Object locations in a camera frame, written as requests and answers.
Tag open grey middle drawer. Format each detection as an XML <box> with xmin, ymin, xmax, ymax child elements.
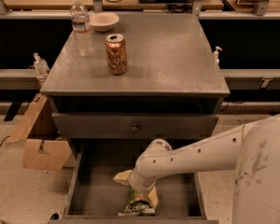
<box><xmin>48</xmin><ymin>140</ymin><xmax>219</xmax><ymax>224</ymax></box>

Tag brown cardboard box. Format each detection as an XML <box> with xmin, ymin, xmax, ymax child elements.
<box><xmin>7</xmin><ymin>93</ymin><xmax>76</xmax><ymax>171</ymax></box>

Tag black cables on desk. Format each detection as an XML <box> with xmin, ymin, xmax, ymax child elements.
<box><xmin>103</xmin><ymin>0</ymin><xmax>194</xmax><ymax>15</ymax></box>

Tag white pump dispenser bottle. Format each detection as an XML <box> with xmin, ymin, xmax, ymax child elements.
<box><xmin>213</xmin><ymin>46</ymin><xmax>223</xmax><ymax>65</ymax></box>

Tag small clear bottle on rail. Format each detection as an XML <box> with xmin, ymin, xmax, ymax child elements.
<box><xmin>34</xmin><ymin>53</ymin><xmax>49</xmax><ymax>77</ymax></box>

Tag green jalapeno chip bag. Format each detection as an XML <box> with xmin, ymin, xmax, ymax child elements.
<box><xmin>118</xmin><ymin>189</ymin><xmax>156</xmax><ymax>217</ymax></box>

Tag orange soda can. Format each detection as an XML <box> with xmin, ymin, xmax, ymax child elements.
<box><xmin>105</xmin><ymin>34</ymin><xmax>127</xmax><ymax>75</ymax></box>

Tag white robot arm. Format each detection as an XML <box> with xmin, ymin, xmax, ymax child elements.
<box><xmin>114</xmin><ymin>114</ymin><xmax>280</xmax><ymax>224</ymax></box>

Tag grey metal rail frame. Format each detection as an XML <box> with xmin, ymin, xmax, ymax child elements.
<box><xmin>0</xmin><ymin>0</ymin><xmax>280</xmax><ymax>90</ymax></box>

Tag grey drawer cabinet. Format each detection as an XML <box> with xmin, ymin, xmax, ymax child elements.
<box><xmin>39</xmin><ymin>12</ymin><xmax>231</xmax><ymax>224</ymax></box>

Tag white bowl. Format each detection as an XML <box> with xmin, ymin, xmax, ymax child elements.
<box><xmin>91</xmin><ymin>12</ymin><xmax>119</xmax><ymax>32</ymax></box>

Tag closed grey top drawer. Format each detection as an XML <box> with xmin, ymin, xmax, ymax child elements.
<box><xmin>52</xmin><ymin>113</ymin><xmax>218</xmax><ymax>140</ymax></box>

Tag clear plastic water bottle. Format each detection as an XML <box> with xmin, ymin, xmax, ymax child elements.
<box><xmin>69</xmin><ymin>0</ymin><xmax>96</xmax><ymax>58</ymax></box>

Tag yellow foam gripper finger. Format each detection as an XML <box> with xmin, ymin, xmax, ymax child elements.
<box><xmin>147</xmin><ymin>188</ymin><xmax>159</xmax><ymax>208</ymax></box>
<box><xmin>113</xmin><ymin>170</ymin><xmax>132</xmax><ymax>185</ymax></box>

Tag round brass drawer knob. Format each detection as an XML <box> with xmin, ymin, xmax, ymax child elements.
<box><xmin>132</xmin><ymin>124</ymin><xmax>139</xmax><ymax>133</ymax></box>

